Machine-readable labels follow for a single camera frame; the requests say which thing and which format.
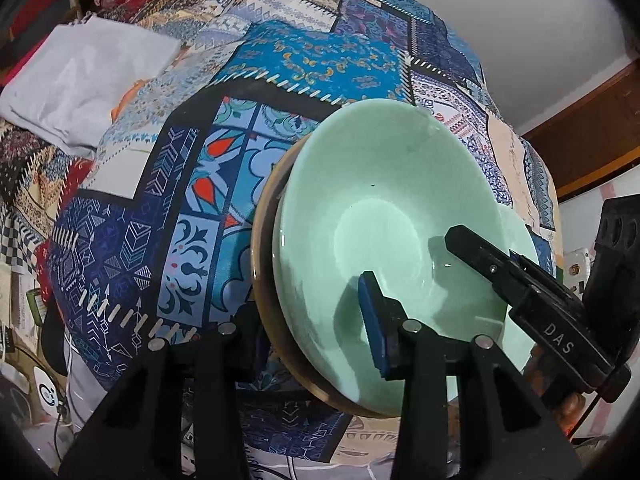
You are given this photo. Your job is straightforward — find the green bowl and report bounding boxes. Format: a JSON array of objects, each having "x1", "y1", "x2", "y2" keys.
[
  {"x1": 249, "y1": 131, "x2": 396, "y2": 420},
  {"x1": 272, "y1": 99, "x2": 506, "y2": 416}
]

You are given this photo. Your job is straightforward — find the white plate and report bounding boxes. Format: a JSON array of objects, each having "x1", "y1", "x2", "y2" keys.
[{"x1": 445, "y1": 205, "x2": 538, "y2": 372}]

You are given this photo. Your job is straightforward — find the right hand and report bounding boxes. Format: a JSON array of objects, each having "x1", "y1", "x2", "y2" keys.
[{"x1": 523, "y1": 346, "x2": 586, "y2": 436}]

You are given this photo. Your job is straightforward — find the white sticker-covered appliance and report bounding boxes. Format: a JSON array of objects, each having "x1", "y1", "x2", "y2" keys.
[{"x1": 563, "y1": 248, "x2": 592, "y2": 298}]

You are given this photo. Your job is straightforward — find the brown wooden door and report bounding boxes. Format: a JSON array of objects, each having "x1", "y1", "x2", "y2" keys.
[{"x1": 524, "y1": 61, "x2": 640, "y2": 202}]

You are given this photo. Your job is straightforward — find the patchwork patterned bedspread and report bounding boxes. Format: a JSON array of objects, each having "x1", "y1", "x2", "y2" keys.
[{"x1": 1, "y1": 0, "x2": 561, "y2": 479}]

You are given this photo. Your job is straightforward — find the white folded cloth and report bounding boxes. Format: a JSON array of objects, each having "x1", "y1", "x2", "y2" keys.
[{"x1": 1, "y1": 16, "x2": 181, "y2": 158}]

